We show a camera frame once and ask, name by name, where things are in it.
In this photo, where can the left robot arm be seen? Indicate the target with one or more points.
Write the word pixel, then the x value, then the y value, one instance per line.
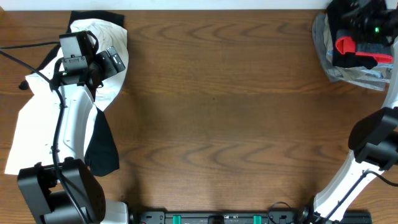
pixel 66 191

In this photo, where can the grey folded garment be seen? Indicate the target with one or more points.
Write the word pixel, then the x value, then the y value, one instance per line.
pixel 375 78

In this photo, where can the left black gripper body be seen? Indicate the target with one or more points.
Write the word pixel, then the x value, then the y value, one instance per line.
pixel 102 68

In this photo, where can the white t-shirt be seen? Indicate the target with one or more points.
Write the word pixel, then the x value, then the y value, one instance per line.
pixel 34 130

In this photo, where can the black leggings grey red waistband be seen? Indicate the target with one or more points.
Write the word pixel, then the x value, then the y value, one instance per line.
pixel 362 32

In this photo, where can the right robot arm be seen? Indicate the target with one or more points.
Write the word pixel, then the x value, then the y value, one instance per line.
pixel 372 150

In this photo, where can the khaki folded shorts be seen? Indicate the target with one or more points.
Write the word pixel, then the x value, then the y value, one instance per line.
pixel 328 40

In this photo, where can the black garment under pile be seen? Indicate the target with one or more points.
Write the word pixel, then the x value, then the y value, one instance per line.
pixel 102 149

